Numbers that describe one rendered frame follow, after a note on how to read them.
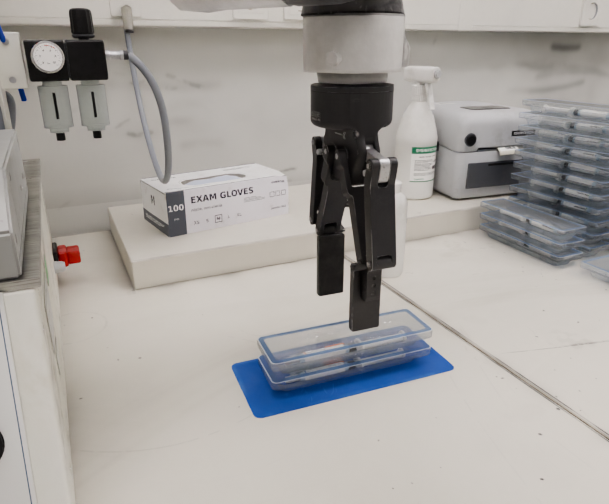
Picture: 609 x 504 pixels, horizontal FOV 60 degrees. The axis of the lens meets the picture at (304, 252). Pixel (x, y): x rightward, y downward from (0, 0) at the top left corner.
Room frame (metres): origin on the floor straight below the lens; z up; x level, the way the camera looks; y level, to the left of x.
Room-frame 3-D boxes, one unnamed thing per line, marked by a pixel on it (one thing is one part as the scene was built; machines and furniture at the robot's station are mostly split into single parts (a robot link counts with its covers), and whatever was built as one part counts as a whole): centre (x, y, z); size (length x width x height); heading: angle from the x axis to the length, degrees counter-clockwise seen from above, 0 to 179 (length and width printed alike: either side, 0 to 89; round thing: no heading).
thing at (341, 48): (0.52, -0.05, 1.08); 0.13 x 0.12 x 0.05; 111
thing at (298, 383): (0.49, -0.05, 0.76); 0.18 x 0.06 x 0.02; 112
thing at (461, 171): (1.13, -0.35, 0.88); 0.25 x 0.20 x 0.17; 19
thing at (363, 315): (0.46, -0.06, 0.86); 0.03 x 0.01 x 0.07; 111
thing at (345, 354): (0.49, -0.05, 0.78); 0.18 x 0.06 x 0.02; 111
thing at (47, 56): (0.65, 0.28, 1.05); 0.15 x 0.05 x 0.15; 115
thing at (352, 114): (0.50, -0.04, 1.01); 0.08 x 0.08 x 0.09
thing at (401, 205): (0.76, -0.13, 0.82); 0.05 x 0.05 x 0.14
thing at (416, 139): (1.05, -0.22, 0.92); 0.09 x 0.08 x 0.25; 32
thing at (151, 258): (1.01, -0.07, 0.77); 0.84 x 0.30 x 0.04; 115
